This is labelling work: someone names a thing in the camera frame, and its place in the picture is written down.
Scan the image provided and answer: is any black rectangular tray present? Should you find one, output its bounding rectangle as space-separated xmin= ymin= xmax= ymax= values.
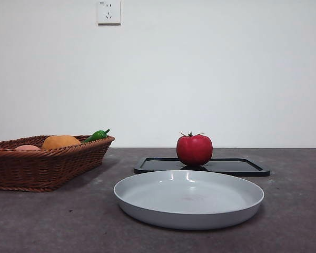
xmin=133 ymin=155 xmax=271 ymax=177

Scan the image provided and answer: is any grey round plate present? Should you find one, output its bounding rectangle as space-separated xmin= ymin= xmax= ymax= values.
xmin=113 ymin=169 xmax=265 ymax=230

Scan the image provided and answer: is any green chili pepper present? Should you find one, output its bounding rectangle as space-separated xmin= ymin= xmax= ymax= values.
xmin=81 ymin=128 xmax=111 ymax=144

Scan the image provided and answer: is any pink peach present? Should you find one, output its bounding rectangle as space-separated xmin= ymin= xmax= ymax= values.
xmin=14 ymin=144 xmax=42 ymax=151

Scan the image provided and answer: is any red tomato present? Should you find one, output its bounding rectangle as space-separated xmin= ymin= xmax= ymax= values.
xmin=176 ymin=131 xmax=214 ymax=167

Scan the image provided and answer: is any white wall socket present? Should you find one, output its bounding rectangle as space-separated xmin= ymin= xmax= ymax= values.
xmin=97 ymin=0 xmax=122 ymax=26

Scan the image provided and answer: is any orange round fruit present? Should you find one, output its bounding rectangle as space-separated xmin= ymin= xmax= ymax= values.
xmin=41 ymin=134 xmax=82 ymax=150

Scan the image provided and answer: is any brown wicker basket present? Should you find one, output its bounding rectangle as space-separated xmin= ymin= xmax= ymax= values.
xmin=0 ymin=134 xmax=115 ymax=192

